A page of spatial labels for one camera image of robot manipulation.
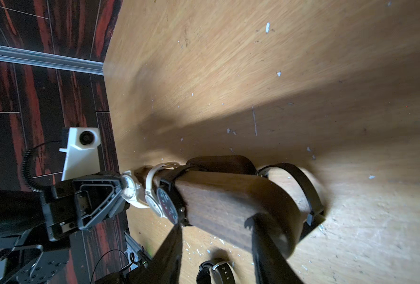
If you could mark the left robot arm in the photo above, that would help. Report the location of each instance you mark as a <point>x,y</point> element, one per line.
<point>36,226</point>

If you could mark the black watch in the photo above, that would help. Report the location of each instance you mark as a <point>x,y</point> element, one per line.
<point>215,271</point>
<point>315,212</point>
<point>170,200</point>

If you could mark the dark wooden watch stand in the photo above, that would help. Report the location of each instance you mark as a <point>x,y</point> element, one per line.
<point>220,200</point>

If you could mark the black watch by stand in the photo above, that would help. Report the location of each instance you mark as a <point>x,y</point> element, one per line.
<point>315,212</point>

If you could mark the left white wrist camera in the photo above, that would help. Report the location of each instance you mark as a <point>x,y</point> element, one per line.
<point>80,144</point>

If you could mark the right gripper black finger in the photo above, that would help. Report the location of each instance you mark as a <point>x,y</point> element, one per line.
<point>270,267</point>

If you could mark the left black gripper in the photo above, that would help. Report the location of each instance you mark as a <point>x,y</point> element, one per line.
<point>82,203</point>

